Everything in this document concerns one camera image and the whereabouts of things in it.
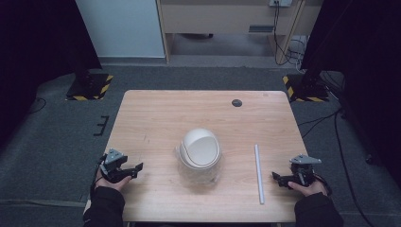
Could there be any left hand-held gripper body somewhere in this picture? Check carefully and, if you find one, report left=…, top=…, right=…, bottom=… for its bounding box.
left=99, top=148, right=129, bottom=184

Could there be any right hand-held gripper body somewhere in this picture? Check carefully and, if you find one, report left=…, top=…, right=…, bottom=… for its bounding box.
left=288, top=153, right=323, bottom=187

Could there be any person's left hand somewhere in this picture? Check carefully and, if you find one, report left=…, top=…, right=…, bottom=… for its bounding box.
left=94, top=169, right=132, bottom=193

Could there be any person's right hand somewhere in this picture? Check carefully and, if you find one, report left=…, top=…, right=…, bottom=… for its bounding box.
left=287, top=182, right=329, bottom=198

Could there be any white straw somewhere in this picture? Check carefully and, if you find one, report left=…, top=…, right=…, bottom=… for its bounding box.
left=253, top=144, right=266, bottom=205

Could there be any clear plastic cup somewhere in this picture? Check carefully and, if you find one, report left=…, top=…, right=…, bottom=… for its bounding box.
left=174, top=145, right=223, bottom=185

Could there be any white bowl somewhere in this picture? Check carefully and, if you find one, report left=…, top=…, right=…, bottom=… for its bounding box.
left=179, top=127, right=221, bottom=171

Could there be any black stand base hazard tape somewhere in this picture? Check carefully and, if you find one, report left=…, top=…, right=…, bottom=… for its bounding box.
left=282, top=72, right=331, bottom=103
left=64, top=72, right=114, bottom=102

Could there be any white panel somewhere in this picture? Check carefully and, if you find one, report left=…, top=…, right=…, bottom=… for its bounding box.
left=75, top=0, right=166, bottom=59

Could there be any black curtain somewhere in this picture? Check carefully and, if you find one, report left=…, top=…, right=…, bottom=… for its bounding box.
left=0, top=0, right=103, bottom=150
left=300, top=0, right=401, bottom=188

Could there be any dark vent grille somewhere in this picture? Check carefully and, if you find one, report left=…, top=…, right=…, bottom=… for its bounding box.
left=248, top=25, right=275, bottom=34

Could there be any beige wooden desk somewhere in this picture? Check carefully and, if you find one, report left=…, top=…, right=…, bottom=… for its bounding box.
left=156, top=0, right=324, bottom=64

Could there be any right hand-held gripper cable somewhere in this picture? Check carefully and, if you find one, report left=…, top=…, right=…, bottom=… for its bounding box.
left=312, top=172, right=333, bottom=197

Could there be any hand-held gripper cable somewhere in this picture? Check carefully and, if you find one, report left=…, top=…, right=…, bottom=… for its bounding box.
left=312, top=172, right=333, bottom=197
left=89, top=153, right=109, bottom=201

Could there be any left hand-held gripper cable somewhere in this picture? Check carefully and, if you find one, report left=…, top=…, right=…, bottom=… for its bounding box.
left=89, top=153, right=109, bottom=201

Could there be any black floor cable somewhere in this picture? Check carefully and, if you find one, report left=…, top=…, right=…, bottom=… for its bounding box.
left=297, top=107, right=343, bottom=140
left=333, top=110, right=376, bottom=227
left=27, top=96, right=48, bottom=115

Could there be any black hanging power cable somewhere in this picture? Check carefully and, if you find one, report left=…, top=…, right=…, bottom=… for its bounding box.
left=272, top=2, right=305, bottom=67

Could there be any wall power socket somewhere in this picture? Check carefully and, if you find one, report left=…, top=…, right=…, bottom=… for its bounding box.
left=269, top=0, right=294, bottom=9

